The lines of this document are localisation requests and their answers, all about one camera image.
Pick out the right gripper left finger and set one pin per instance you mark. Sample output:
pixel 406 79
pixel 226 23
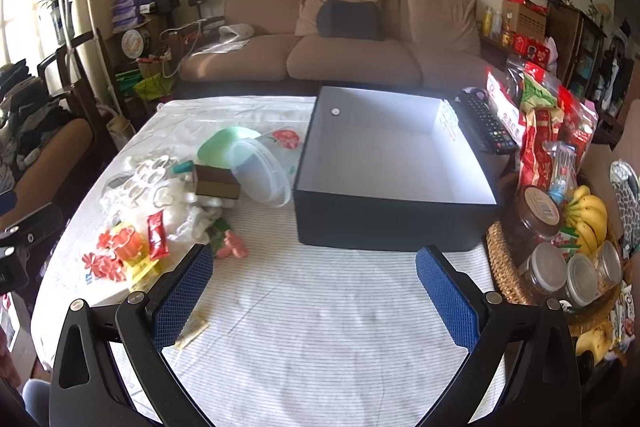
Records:
pixel 87 388

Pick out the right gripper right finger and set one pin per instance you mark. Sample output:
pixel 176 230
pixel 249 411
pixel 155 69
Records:
pixel 543 388

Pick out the white ring egg holder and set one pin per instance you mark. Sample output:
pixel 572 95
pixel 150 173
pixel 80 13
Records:
pixel 139 188

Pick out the green plastic bowl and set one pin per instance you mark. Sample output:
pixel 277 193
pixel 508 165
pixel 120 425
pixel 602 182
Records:
pixel 214 151

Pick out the woven wicker basket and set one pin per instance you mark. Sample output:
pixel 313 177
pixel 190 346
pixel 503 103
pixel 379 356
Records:
pixel 509 284

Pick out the glass jar metal lid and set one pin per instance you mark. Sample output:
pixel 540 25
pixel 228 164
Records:
pixel 543 273

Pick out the red ketchup sachet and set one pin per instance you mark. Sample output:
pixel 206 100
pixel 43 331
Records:
pixel 157 239

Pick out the yellow banana bunch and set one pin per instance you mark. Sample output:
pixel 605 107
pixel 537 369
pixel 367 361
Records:
pixel 587 215

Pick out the white striped tablecloth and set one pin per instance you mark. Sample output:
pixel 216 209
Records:
pixel 295 335

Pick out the brown yellow sponge block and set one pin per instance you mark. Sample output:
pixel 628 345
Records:
pixel 215 182

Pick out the red snack bag pile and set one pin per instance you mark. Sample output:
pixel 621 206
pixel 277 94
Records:
pixel 550 126

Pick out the black open storage box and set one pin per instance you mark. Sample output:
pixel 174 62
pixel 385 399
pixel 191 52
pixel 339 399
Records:
pixel 390 171

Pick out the black tv remote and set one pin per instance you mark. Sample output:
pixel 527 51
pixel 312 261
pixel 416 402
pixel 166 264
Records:
pixel 485 127

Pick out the brown fabric sofa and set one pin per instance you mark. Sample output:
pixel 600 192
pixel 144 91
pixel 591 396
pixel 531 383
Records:
pixel 296 45

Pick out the dark lumbar cushion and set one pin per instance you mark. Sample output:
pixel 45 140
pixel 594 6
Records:
pixel 350 20

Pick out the teal handled tool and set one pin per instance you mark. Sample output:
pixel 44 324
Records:
pixel 184 168

